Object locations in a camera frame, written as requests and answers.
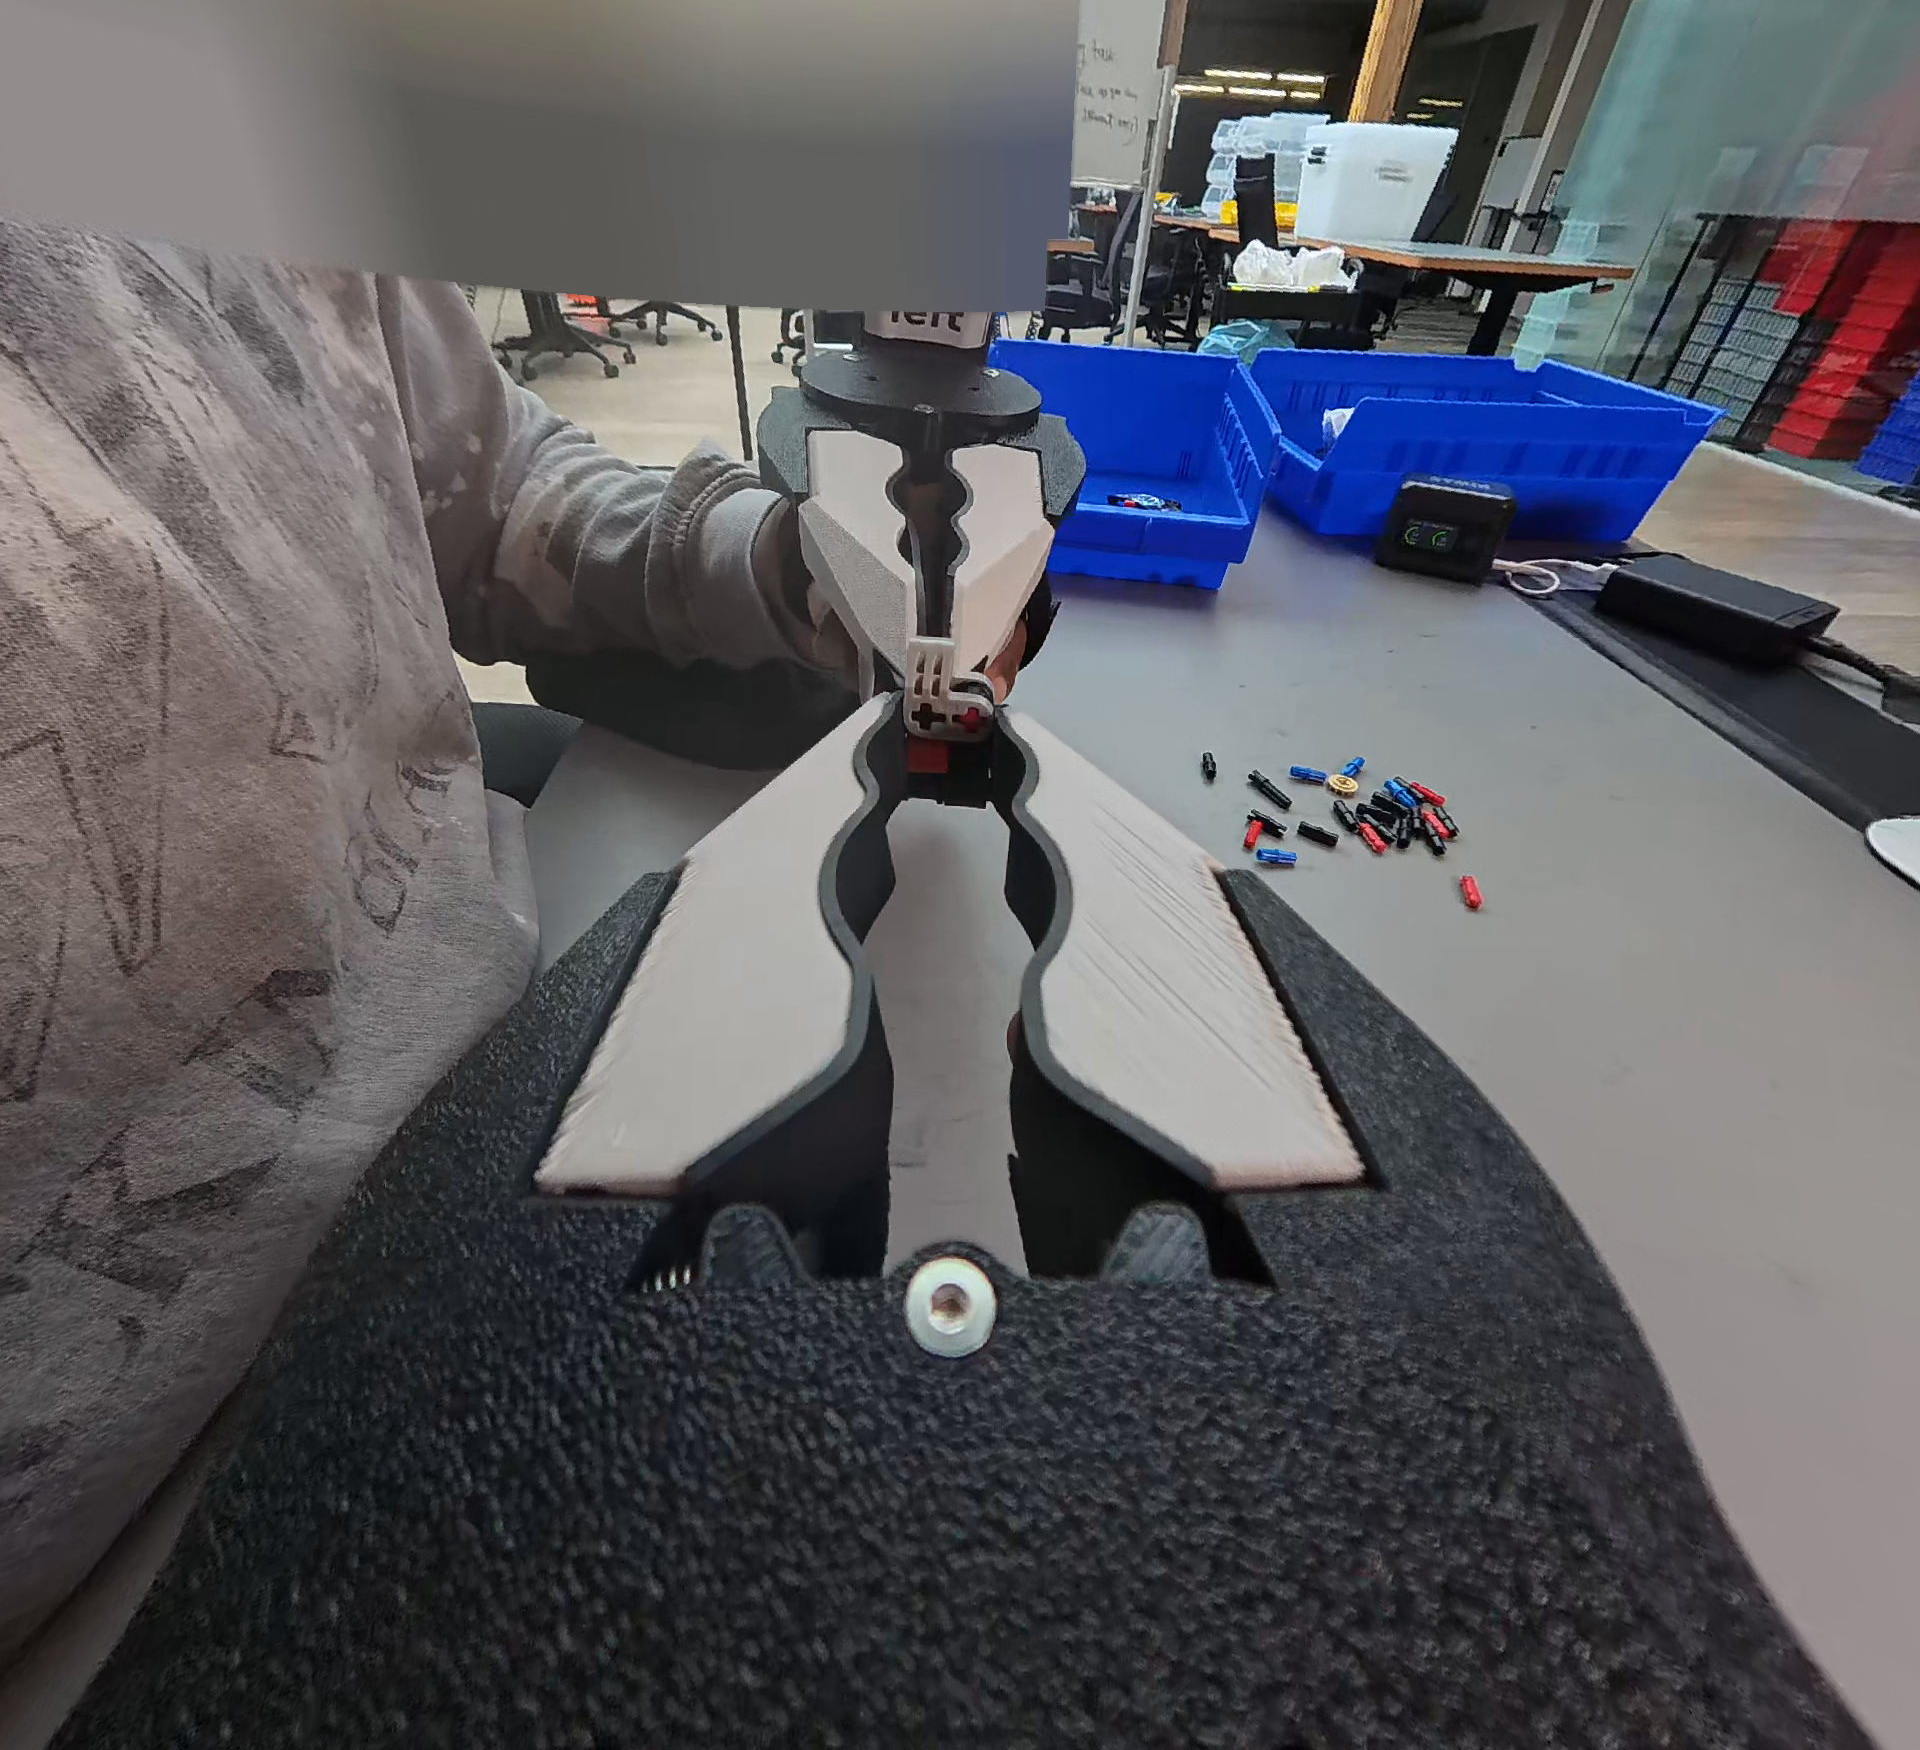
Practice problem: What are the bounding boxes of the grey desk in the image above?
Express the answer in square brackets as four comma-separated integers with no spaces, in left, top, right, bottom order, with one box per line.
[517,468,1920,1750]

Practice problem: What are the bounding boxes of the pile of small connector pins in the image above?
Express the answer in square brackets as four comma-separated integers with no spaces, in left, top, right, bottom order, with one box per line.
[1201,751,1460,870]

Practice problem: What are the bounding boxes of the black charger with green display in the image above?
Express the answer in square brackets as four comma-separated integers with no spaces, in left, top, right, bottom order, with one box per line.
[1375,475,1521,587]

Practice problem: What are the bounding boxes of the person's left hand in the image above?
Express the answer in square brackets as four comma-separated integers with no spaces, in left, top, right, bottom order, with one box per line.
[751,503,1055,710]

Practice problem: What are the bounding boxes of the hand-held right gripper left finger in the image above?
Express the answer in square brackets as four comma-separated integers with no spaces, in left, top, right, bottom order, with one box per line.
[534,697,902,1197]

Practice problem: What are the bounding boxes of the white plastic bags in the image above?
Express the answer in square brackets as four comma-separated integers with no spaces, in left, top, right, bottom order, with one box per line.
[1231,238,1360,294]

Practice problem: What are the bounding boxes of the long blue plastic bin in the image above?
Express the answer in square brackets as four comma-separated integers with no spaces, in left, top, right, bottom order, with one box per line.
[1249,346,1726,545]

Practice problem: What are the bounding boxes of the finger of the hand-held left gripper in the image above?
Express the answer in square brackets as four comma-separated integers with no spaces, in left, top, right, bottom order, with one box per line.
[938,442,1059,702]
[796,429,930,710]

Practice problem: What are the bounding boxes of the black power adapter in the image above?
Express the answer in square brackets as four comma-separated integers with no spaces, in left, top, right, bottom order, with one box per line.
[1593,553,1841,669]

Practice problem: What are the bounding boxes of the person's left forearm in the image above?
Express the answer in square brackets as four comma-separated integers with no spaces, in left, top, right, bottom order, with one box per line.
[375,279,783,671]

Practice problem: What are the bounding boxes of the small grey toy brick assembly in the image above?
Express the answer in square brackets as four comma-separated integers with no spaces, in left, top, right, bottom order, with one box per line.
[898,637,1005,811]

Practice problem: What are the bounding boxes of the black adapter cable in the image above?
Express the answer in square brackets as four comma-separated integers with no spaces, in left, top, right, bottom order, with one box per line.
[1807,630,1920,731]

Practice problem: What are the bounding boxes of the stacks of coloured storage bins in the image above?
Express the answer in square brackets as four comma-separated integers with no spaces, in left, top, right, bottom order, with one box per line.
[1658,212,1920,484]

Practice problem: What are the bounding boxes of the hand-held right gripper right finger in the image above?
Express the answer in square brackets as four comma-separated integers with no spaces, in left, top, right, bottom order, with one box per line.
[997,711,1368,1193]

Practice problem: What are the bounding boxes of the stack of clear storage boxes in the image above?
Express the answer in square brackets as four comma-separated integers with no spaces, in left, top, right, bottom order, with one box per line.
[1207,113,1460,243]

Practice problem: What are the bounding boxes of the wooden top table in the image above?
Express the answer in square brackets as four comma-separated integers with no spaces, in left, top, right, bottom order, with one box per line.
[1156,235,1638,356]

